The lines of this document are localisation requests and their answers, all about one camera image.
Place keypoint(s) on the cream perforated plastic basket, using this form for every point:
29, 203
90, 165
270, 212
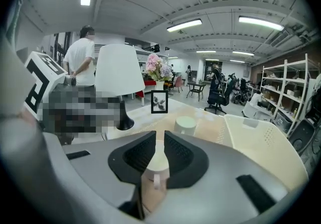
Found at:
263, 147

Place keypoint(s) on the white shelf rack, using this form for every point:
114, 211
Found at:
283, 85

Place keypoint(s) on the black glass side table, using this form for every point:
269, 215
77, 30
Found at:
196, 86

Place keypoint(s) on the white table lamp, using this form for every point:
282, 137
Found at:
118, 72

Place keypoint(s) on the black wheelchair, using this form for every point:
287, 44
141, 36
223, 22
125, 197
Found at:
239, 96

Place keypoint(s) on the pink purple flower bouquet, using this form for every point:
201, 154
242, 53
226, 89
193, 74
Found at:
156, 67

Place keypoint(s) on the black picture frame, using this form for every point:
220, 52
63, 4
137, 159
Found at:
159, 102

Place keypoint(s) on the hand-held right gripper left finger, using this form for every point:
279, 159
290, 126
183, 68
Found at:
100, 167

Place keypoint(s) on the cream mug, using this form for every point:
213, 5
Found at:
158, 162
185, 125

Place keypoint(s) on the black office chair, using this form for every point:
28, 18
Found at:
222, 100

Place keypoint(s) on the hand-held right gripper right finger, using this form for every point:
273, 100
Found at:
213, 180

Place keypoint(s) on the grey floor machine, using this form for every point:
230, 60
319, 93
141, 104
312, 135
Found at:
301, 137

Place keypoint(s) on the red cloth covered table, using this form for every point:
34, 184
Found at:
148, 83

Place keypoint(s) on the pink chair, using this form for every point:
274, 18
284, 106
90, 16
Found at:
178, 82

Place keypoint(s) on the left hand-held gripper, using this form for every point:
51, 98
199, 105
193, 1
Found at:
40, 72

